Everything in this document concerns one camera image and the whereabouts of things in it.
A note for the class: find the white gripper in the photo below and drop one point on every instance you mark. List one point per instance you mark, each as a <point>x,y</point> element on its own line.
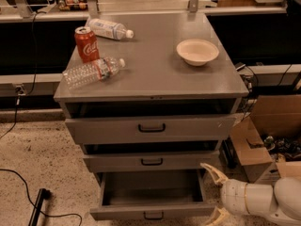
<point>233,197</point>

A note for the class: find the grey bottom drawer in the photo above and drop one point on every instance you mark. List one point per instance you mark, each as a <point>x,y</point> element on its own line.
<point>152,195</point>

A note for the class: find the grey drawer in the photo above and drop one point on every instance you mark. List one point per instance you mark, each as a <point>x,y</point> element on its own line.
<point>149,161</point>
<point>152,195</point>
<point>150,129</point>

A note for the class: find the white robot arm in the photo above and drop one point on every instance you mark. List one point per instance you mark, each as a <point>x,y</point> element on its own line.
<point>280,203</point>

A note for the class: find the grey middle drawer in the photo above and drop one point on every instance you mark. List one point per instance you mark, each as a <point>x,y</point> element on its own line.
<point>149,161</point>

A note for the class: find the grey top drawer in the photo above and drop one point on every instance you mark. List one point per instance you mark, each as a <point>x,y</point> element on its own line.
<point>150,129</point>

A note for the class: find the grey drawer cabinet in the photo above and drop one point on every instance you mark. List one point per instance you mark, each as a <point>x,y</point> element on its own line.
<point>156,81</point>

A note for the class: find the open cardboard box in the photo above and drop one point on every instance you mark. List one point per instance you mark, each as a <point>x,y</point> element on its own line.
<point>258,139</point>

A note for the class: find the white paper bowl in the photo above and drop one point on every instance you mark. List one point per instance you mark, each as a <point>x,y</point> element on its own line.
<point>197,52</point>

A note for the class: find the black bar on floor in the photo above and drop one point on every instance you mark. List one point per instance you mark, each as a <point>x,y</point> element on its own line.
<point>43,195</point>

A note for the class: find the clear plastic water bottle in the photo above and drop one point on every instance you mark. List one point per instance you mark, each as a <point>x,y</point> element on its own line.
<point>97,70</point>

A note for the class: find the red cola can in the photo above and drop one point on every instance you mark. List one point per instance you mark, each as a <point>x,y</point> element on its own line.
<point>86,43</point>

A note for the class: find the white labelled plastic bottle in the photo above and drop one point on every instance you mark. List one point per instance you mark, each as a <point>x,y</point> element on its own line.
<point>109,29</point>

